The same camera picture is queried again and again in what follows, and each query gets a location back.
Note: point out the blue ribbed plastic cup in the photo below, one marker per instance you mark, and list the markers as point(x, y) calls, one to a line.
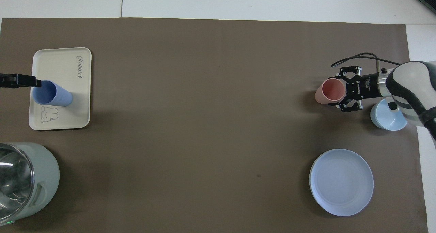
point(58, 96)

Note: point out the blue round plate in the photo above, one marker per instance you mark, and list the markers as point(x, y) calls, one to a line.
point(340, 182)

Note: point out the pale green electric pot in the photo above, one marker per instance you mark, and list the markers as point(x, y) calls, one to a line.
point(46, 171)

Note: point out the light blue bowl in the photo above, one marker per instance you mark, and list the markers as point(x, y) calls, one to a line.
point(388, 119)

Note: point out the pink plastic cup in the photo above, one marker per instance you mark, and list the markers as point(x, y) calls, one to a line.
point(332, 90)

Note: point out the cream tray with bear print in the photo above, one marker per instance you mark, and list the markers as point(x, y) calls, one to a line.
point(64, 69)

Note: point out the brown table mat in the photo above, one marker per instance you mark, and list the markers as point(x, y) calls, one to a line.
point(204, 124)

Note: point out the glass pot lid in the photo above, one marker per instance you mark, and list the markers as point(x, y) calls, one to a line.
point(13, 178)

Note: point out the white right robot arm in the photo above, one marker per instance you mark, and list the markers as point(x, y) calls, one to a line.
point(412, 76)

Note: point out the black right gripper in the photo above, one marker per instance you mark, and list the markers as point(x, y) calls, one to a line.
point(368, 86)

